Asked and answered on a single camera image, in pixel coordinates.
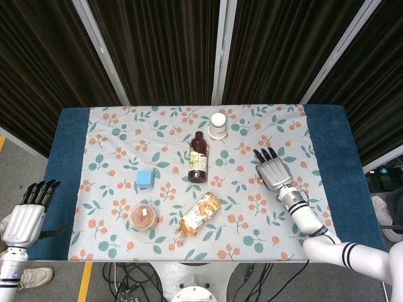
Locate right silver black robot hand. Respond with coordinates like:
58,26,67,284
253,145,296,193

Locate grey metal frame post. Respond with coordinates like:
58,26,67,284
300,0,383,104
210,0,237,106
71,0,132,106

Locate blue table mat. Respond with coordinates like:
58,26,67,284
26,105,388,262

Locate grey sneaker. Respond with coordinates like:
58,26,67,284
18,266,55,291

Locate clear amber liquid bottle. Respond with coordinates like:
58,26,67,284
174,192,221,242

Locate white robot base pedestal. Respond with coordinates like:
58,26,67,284
150,261,240,302

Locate black floor cable bundle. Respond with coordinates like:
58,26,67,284
102,262,164,302
242,262,275,302

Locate white paper cup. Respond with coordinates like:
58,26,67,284
207,112,228,141

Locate round clear container brown contents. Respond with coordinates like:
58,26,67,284
128,203,157,233

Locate dark pleated curtain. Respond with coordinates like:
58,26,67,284
222,0,368,104
0,0,122,158
89,0,221,106
308,0,403,166

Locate dark juice bottle with label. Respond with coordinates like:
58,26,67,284
188,130,210,184

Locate white sneaker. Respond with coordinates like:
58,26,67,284
371,194,395,226

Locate floral print tablecloth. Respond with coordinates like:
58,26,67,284
67,104,343,262

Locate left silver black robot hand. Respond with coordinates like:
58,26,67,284
1,179,67,249

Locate blue cube block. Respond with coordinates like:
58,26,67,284
135,169,155,190

